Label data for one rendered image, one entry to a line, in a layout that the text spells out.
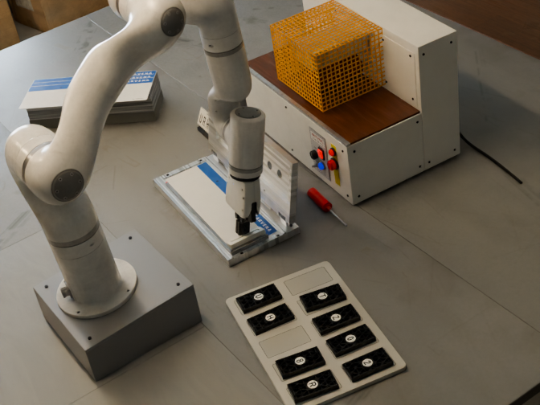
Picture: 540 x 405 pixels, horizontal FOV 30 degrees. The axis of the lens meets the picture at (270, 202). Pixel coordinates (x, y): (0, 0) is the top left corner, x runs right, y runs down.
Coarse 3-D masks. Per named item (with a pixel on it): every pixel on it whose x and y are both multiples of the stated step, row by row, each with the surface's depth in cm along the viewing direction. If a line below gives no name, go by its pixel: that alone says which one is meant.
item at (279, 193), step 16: (208, 144) 283; (224, 144) 276; (272, 144) 251; (224, 160) 276; (272, 160) 254; (288, 160) 244; (272, 176) 256; (288, 176) 248; (272, 192) 255; (288, 192) 248; (272, 208) 258; (288, 208) 250
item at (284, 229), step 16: (208, 160) 283; (160, 176) 280; (224, 176) 275; (176, 208) 270; (192, 224) 262; (272, 224) 256; (288, 224) 253; (208, 240) 255; (272, 240) 252; (224, 256) 248; (240, 256) 249
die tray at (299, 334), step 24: (288, 288) 238; (312, 288) 237; (240, 312) 234; (312, 312) 230; (360, 312) 228; (264, 336) 226; (288, 336) 225; (312, 336) 224; (384, 336) 221; (264, 360) 220; (336, 360) 217; (360, 384) 211
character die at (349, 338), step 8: (360, 328) 223; (368, 328) 222; (336, 336) 222; (344, 336) 222; (352, 336) 221; (360, 336) 221; (368, 336) 221; (328, 344) 220; (336, 344) 220; (344, 344) 220; (352, 344) 219; (360, 344) 219; (336, 352) 219; (344, 352) 218
